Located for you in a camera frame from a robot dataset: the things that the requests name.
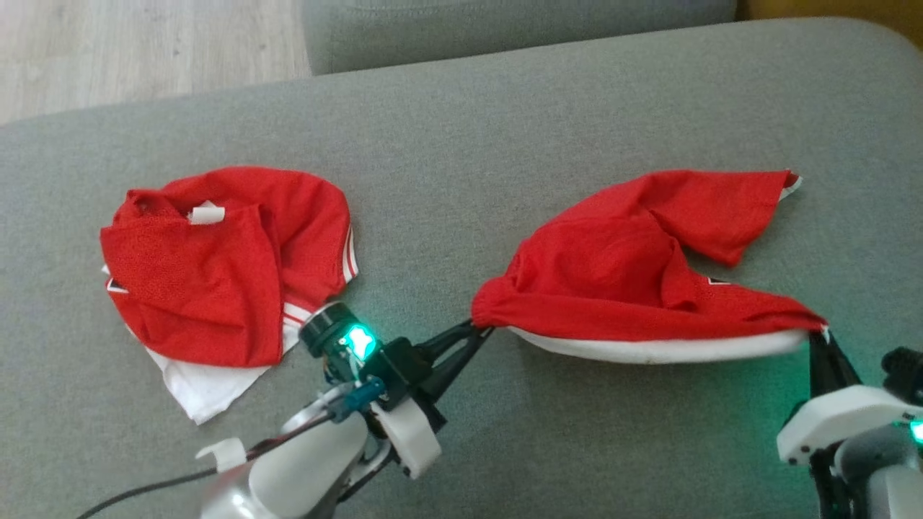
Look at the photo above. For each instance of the white tape tab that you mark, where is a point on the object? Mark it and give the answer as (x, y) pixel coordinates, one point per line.
(223, 453)

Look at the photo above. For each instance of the black left wrist cylinder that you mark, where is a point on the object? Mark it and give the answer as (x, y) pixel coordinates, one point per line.
(324, 328)

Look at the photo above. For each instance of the red basketball shorts white lining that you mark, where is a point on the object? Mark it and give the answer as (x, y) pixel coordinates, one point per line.
(613, 267)

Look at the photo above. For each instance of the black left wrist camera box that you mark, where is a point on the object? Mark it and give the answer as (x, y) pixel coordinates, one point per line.
(400, 364)

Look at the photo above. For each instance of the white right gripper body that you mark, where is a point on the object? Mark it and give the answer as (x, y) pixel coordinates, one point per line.
(829, 418)

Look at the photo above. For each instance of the yellow cushion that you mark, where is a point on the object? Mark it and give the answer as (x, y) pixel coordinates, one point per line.
(829, 9)

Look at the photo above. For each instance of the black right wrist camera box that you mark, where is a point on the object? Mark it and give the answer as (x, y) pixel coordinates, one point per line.
(905, 375)

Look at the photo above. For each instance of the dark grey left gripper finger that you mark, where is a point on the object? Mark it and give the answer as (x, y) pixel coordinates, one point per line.
(451, 342)
(454, 364)

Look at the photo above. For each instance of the red basketball jersey white sleeves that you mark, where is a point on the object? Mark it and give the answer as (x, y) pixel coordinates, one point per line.
(202, 288)

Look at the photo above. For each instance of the grey fabric sofa backrest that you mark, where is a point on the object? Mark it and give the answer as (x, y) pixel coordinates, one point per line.
(505, 29)

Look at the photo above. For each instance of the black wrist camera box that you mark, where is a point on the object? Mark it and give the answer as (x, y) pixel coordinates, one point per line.
(905, 375)
(400, 364)

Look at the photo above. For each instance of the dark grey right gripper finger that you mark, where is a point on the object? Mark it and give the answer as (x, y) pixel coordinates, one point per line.
(819, 367)
(840, 371)

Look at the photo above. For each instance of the grey fabric sofa seat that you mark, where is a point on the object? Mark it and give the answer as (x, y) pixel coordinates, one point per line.
(461, 144)

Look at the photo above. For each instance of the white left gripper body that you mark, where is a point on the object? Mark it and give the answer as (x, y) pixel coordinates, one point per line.
(414, 440)

